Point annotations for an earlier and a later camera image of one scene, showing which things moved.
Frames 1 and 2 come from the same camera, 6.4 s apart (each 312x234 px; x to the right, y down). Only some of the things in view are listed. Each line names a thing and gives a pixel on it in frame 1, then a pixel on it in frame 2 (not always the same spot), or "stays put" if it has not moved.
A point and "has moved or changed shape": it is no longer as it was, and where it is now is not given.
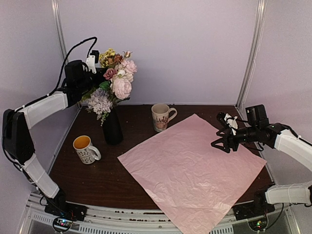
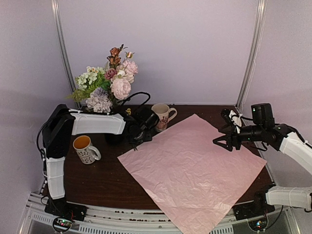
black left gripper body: (101, 72) to (142, 137)
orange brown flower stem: (117, 59) has moved or changed shape
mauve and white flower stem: (110, 73) stays put
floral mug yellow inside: (87, 154) stays put
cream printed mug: (160, 116) stays put
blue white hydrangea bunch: (100, 103) stays put
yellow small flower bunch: (107, 58) to (128, 110)
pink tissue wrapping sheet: (192, 183) stays put
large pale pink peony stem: (121, 87) stays put
